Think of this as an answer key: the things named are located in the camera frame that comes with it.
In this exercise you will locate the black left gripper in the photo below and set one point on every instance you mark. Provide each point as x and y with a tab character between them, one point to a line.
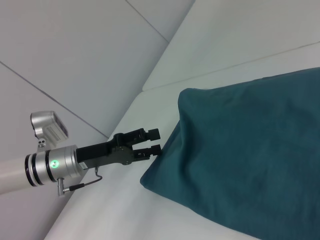
105	152

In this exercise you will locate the teal FREE print t-shirt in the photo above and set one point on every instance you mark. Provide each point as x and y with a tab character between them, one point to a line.
237	150

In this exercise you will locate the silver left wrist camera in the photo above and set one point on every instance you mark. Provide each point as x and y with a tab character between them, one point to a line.
48	127

